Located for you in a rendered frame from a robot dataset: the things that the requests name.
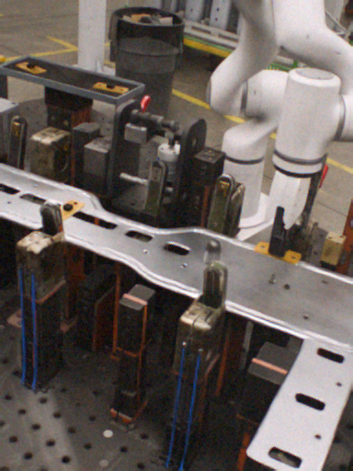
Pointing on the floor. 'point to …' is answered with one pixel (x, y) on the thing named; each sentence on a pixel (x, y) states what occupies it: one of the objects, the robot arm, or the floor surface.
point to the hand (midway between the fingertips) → (279, 242)
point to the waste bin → (147, 52)
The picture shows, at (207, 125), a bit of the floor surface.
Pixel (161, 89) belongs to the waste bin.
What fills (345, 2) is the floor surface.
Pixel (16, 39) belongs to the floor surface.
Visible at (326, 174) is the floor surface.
